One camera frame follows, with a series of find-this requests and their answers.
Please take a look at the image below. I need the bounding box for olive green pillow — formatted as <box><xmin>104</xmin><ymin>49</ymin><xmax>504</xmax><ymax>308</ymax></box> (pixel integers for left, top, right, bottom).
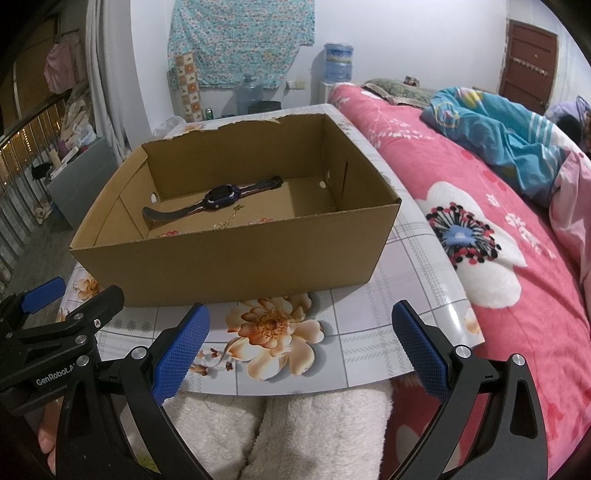
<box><xmin>361</xmin><ymin>78</ymin><xmax>437</xmax><ymax>108</ymax></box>

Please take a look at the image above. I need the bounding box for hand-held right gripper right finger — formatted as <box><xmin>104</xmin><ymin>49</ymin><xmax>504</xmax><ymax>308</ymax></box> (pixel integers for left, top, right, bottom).
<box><xmin>392</xmin><ymin>300</ymin><xmax>548</xmax><ymax>480</ymax></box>

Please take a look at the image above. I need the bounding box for clear large water bottle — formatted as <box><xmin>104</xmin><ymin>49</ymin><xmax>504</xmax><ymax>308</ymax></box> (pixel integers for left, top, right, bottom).
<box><xmin>235</xmin><ymin>74</ymin><xmax>265</xmax><ymax>114</ymax></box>

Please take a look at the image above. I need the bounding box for blue patterned quilt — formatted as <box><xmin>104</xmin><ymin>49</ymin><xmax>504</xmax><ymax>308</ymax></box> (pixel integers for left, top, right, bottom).
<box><xmin>420</xmin><ymin>87</ymin><xmax>571</xmax><ymax>199</ymax></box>

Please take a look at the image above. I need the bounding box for pale pink quilt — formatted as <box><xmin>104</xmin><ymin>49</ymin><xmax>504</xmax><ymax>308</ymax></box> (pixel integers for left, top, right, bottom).
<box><xmin>549</xmin><ymin>150</ymin><xmax>591</xmax><ymax>282</ymax></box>

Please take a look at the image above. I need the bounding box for white plastic bag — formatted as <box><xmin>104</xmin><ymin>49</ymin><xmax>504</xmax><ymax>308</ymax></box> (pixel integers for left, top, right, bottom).
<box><xmin>154</xmin><ymin>115</ymin><xmax>186</xmax><ymax>139</ymax></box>

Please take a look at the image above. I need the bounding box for purple pillow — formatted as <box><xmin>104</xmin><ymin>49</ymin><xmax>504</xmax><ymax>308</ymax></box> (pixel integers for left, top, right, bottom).
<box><xmin>545</xmin><ymin>96</ymin><xmax>591</xmax><ymax>153</ymax></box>

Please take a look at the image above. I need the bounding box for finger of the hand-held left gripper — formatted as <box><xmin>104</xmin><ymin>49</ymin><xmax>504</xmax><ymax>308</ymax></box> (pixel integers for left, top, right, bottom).
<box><xmin>0</xmin><ymin>277</ymin><xmax>65</xmax><ymax>319</ymax></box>
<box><xmin>14</xmin><ymin>285</ymin><xmax>125</xmax><ymax>342</ymax></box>

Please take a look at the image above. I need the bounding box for pink floral blanket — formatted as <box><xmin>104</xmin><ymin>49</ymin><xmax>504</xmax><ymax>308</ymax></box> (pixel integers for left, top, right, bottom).
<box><xmin>328</xmin><ymin>82</ymin><xmax>591</xmax><ymax>480</ymax></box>

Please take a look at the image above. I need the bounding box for blue water jug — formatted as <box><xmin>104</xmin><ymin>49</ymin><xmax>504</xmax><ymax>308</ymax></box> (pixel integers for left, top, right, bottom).
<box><xmin>323</xmin><ymin>42</ymin><xmax>355</xmax><ymax>84</ymax></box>

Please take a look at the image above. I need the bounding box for brown wardrobe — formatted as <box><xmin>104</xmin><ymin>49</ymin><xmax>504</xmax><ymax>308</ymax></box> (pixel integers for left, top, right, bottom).
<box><xmin>0</xmin><ymin>14</ymin><xmax>61</xmax><ymax>134</ymax></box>

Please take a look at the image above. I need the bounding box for grey cabinet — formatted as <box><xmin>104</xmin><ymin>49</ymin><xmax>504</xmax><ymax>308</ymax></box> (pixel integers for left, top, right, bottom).
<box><xmin>48</xmin><ymin>136</ymin><xmax>121</xmax><ymax>229</ymax></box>

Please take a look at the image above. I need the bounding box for person's left hand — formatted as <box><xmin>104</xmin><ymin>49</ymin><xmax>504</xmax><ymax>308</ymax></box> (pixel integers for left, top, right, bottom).
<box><xmin>37</xmin><ymin>401</ymin><xmax>61</xmax><ymax>455</ymax></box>

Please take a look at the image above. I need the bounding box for white curtain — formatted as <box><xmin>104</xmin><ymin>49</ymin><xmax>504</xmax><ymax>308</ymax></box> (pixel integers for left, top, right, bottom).
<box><xmin>83</xmin><ymin>0</ymin><xmax>153</xmax><ymax>162</ymax></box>

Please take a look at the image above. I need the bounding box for pale clutter pile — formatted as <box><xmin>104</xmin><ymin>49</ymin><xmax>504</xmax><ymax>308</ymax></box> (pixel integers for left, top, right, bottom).
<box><xmin>60</xmin><ymin>85</ymin><xmax>98</xmax><ymax>162</ymax></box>

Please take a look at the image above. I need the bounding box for brown cardboard box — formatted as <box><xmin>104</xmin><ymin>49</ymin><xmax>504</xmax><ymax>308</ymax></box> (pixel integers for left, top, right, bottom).
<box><xmin>69</xmin><ymin>104</ymin><xmax>402</xmax><ymax>308</ymax></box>

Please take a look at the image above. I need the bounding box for brown door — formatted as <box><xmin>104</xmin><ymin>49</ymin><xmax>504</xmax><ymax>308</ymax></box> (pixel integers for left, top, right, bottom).
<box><xmin>499</xmin><ymin>18</ymin><xmax>559</xmax><ymax>114</ymax></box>

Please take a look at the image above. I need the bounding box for metal railing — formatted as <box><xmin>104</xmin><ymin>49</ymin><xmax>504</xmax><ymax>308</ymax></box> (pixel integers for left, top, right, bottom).
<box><xmin>0</xmin><ymin>104</ymin><xmax>65</xmax><ymax>273</ymax></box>

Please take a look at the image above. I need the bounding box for pink hanging garment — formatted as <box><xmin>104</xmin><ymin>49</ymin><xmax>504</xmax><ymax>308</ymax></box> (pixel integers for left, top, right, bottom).
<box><xmin>44</xmin><ymin>34</ymin><xmax>81</xmax><ymax>93</ymax></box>

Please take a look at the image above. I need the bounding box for teal floral hanging cloth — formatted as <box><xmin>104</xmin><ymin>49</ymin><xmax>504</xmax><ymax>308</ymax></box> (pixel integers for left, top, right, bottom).
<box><xmin>167</xmin><ymin>0</ymin><xmax>316</xmax><ymax>123</ymax></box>

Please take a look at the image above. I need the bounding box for purple smartwatch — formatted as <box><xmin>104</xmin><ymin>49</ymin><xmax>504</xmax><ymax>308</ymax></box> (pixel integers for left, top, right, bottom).
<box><xmin>142</xmin><ymin>175</ymin><xmax>284</xmax><ymax>228</ymax></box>

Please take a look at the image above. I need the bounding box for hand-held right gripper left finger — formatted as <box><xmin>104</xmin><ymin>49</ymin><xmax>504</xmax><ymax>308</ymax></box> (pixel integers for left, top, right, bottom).
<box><xmin>54</xmin><ymin>302</ymin><xmax>212</xmax><ymax>480</ymax></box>

